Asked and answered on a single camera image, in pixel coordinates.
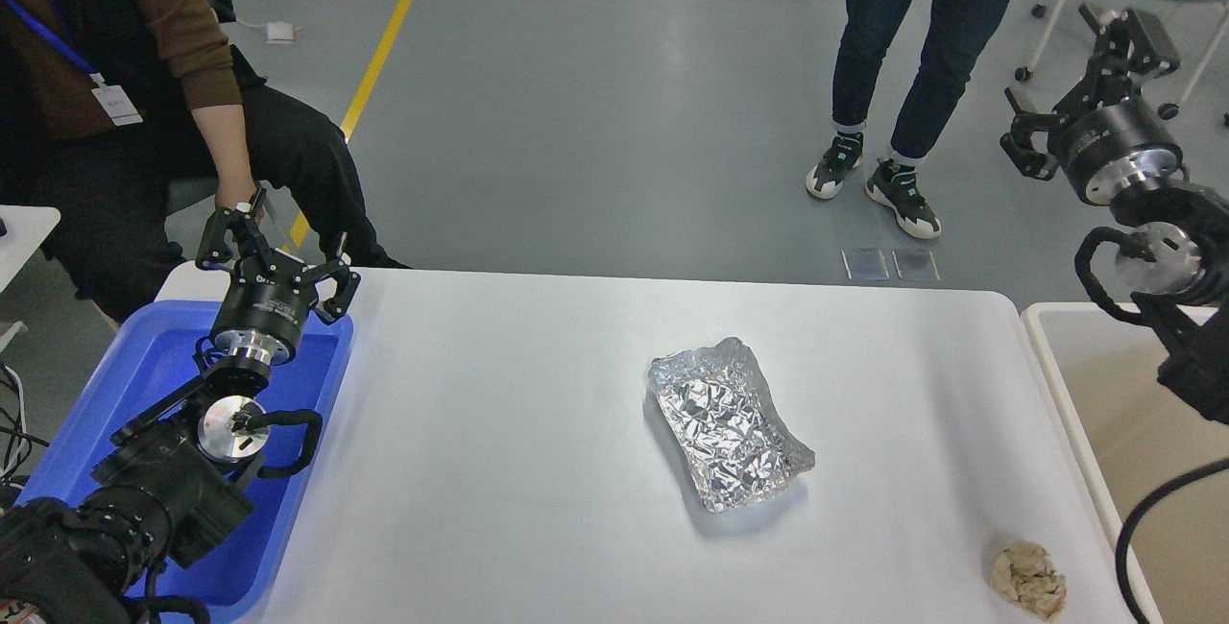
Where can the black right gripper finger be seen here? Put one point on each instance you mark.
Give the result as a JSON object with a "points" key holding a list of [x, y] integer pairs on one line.
{"points": [[1017, 143], [1131, 47]]}

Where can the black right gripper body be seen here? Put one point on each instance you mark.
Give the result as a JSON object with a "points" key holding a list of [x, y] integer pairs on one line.
{"points": [[1114, 147]]}

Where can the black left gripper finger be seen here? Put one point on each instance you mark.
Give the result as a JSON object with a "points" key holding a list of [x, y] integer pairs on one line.
{"points": [[232, 241], [334, 269]]}

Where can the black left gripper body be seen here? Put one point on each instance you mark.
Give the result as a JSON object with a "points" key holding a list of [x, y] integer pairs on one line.
{"points": [[265, 309]]}

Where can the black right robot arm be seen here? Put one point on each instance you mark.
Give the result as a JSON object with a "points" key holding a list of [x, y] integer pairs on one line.
{"points": [[1162, 265]]}

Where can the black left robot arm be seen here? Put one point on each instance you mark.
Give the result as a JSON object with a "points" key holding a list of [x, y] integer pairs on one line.
{"points": [[173, 487]]}

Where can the blue plastic tray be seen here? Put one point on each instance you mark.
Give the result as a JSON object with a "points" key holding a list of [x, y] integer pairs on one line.
{"points": [[150, 357]]}

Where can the right metal floor plate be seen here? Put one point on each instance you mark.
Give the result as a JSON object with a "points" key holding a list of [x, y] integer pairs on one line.
{"points": [[915, 265]]}

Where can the metal floor plate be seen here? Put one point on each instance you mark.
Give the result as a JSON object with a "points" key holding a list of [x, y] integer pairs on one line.
{"points": [[865, 265], [915, 265]]}

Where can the white side table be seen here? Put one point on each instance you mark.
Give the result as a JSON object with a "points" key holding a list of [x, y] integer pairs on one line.
{"points": [[26, 227]]}

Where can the left metal floor plate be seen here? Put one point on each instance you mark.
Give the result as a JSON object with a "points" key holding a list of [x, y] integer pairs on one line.
{"points": [[865, 265]]}

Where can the seated person brown sweater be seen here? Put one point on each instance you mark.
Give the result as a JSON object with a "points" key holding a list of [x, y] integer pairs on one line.
{"points": [[107, 102]]}

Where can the white floor power adapter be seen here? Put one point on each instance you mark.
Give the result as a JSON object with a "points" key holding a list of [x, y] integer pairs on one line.
{"points": [[280, 33]]}

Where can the crumpled aluminium foil tray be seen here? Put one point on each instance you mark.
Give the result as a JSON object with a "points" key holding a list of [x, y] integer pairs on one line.
{"points": [[721, 413]]}

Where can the crumpled beige paper ball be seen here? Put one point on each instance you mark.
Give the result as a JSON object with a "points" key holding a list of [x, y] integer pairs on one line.
{"points": [[1024, 576]]}

